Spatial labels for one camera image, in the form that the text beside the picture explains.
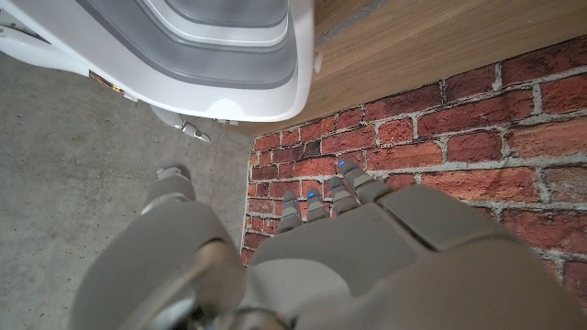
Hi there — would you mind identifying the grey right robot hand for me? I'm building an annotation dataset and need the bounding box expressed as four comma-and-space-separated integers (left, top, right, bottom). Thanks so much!
149, 104, 213, 144

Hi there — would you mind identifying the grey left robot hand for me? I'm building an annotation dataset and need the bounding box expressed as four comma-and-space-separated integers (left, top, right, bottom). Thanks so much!
68, 158, 587, 330

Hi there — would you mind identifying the white grey collapsible bucket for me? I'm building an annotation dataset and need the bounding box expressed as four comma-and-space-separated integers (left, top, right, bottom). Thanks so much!
0, 0, 317, 124

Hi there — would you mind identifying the printed brick backdrop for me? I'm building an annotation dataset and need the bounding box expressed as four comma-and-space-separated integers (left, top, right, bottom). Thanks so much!
240, 36, 587, 306

